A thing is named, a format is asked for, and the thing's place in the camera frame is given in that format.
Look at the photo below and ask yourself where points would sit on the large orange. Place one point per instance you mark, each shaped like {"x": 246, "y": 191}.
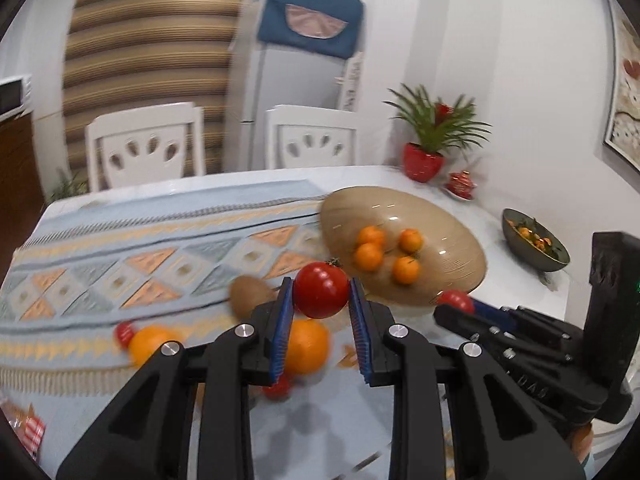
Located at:
{"x": 306, "y": 346}
{"x": 149, "y": 342}

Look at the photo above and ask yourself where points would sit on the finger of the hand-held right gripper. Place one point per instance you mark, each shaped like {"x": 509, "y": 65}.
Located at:
{"x": 492, "y": 309}
{"x": 452, "y": 316}

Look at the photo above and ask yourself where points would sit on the white microwave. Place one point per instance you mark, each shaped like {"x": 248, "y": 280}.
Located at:
{"x": 12, "y": 95}

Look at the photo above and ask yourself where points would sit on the small mandarin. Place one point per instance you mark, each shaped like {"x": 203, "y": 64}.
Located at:
{"x": 368, "y": 256}
{"x": 411, "y": 240}
{"x": 405, "y": 269}
{"x": 370, "y": 236}

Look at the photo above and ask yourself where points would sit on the red checked packet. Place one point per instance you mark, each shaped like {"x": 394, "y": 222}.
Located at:
{"x": 31, "y": 432}

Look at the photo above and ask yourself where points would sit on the leafy green plant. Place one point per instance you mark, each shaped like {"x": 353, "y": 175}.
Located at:
{"x": 67, "y": 187}

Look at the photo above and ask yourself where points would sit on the brown wooden cabinet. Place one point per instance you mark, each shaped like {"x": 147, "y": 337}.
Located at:
{"x": 17, "y": 175}

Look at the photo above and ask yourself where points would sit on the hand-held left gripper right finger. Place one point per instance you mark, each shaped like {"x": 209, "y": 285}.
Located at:
{"x": 359, "y": 332}

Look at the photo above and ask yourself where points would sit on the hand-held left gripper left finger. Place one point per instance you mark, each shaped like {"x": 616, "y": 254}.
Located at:
{"x": 280, "y": 332}

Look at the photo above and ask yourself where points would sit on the white refrigerator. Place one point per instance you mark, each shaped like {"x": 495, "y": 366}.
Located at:
{"x": 295, "y": 80}

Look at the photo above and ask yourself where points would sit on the brown kiwi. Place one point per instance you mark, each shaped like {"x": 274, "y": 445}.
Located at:
{"x": 246, "y": 295}

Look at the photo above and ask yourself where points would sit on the red lidded teacup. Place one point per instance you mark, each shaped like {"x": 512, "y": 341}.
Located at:
{"x": 460, "y": 184}

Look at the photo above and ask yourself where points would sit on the green plant in red pot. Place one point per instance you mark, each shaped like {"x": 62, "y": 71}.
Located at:
{"x": 422, "y": 160}

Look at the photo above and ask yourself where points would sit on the small oranges with leaves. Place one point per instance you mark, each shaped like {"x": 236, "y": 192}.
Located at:
{"x": 537, "y": 241}

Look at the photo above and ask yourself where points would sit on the large red tomato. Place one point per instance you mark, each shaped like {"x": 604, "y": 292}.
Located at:
{"x": 320, "y": 290}

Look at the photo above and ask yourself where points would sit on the white patterned hanging pouch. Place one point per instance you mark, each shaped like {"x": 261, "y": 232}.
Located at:
{"x": 352, "y": 85}

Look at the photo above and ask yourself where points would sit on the patterned blue table runner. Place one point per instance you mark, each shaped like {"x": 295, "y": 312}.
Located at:
{"x": 150, "y": 230}

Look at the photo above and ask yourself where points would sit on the blue refrigerator cover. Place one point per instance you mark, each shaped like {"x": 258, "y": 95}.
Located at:
{"x": 280, "y": 15}

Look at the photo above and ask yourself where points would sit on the small red tomato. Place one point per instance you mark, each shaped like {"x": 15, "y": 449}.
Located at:
{"x": 278, "y": 391}
{"x": 123, "y": 334}

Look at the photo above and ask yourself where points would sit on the framed wall picture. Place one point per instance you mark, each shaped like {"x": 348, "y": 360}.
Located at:
{"x": 625, "y": 110}

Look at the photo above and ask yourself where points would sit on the striped brown curtain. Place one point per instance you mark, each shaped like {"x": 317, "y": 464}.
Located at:
{"x": 150, "y": 45}

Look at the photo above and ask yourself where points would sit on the green bowl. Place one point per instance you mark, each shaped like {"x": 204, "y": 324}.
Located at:
{"x": 532, "y": 257}

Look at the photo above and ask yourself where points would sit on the beige ribbed glass bowl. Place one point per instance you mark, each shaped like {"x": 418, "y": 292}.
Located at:
{"x": 440, "y": 225}

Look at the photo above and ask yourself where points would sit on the white chair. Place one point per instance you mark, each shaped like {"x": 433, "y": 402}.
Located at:
{"x": 145, "y": 170}
{"x": 310, "y": 122}

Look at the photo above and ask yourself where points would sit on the light printed tablecloth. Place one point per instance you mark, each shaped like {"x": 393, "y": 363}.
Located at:
{"x": 310, "y": 425}

